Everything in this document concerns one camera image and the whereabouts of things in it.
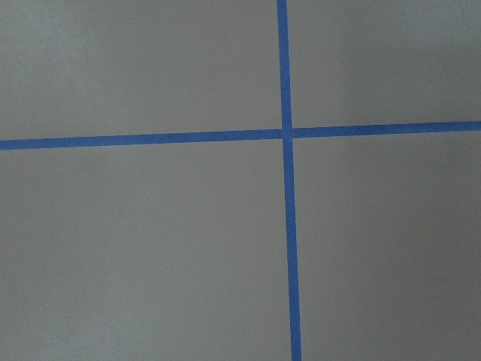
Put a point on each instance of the long blue tape strip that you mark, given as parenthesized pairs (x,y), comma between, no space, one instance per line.
(289,181)

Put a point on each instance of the crossing blue tape strip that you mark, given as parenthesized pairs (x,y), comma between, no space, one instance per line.
(238,135)

